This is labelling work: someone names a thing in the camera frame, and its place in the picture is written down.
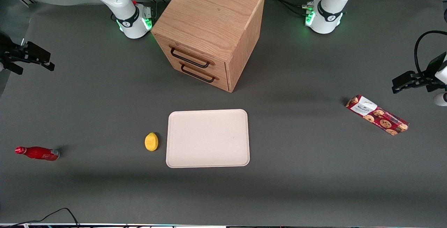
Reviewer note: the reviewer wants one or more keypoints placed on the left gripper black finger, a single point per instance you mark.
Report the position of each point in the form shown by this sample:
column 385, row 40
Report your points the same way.
column 405, row 81
column 433, row 87

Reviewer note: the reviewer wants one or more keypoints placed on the red soda bottle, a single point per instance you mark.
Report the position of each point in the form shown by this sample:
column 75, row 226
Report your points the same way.
column 38, row 153

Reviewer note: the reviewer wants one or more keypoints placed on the light wooden two-drawer cabinet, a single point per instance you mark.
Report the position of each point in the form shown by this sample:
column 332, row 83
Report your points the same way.
column 209, row 11

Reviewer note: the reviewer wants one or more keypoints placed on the yellow lemon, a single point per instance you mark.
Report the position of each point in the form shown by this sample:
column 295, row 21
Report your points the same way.
column 151, row 142

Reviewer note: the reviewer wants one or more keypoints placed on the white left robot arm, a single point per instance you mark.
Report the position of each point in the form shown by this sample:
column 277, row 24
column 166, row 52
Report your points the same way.
column 328, row 11

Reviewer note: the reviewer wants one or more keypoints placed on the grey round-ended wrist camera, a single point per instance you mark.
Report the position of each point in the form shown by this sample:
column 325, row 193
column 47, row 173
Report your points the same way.
column 440, row 100

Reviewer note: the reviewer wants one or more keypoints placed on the red tartan cookie box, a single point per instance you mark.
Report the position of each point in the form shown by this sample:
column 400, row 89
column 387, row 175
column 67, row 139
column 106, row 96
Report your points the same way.
column 379, row 115

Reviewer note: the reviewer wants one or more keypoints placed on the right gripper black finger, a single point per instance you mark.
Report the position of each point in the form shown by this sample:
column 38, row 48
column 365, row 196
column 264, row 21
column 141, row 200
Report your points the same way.
column 14, row 69
column 38, row 55

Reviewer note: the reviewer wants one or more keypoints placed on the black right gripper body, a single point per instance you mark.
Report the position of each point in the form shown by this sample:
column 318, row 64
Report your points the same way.
column 7, row 54

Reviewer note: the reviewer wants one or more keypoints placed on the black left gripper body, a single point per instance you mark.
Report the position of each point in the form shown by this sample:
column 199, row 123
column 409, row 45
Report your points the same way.
column 428, row 78

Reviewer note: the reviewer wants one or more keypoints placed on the cream rectangular plastic tray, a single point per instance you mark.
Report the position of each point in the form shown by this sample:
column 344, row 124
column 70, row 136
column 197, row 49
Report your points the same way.
column 207, row 139

